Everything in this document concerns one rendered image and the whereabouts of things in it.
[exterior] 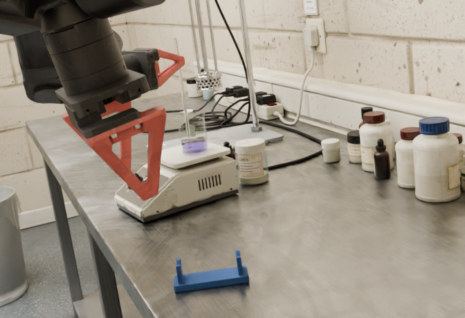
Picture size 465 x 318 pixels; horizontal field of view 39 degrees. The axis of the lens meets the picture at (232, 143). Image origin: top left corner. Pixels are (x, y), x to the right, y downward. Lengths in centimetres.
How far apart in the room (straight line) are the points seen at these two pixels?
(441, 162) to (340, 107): 52
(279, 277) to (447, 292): 21
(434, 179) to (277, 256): 30
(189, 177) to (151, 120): 64
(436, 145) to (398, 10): 41
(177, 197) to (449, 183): 46
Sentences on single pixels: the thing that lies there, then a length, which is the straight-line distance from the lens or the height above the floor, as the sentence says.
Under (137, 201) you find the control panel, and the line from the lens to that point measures 117.
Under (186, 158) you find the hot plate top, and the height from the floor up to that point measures 84.
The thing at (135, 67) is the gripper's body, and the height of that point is 102.
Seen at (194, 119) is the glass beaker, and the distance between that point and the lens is 118.
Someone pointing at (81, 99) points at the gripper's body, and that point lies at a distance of 55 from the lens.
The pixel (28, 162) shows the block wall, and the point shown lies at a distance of 361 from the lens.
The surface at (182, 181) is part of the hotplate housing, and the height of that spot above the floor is 81.
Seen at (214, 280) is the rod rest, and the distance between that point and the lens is 89.
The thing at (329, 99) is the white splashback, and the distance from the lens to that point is 161.
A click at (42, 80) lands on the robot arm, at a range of 104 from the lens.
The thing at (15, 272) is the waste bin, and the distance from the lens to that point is 283.
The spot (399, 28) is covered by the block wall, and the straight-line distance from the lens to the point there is 142.
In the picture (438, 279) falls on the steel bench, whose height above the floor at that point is 75.
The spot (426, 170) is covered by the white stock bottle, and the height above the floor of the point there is 80.
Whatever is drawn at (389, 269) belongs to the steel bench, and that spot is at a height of 75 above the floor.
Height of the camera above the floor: 114
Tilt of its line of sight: 14 degrees down
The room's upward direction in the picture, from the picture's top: 7 degrees counter-clockwise
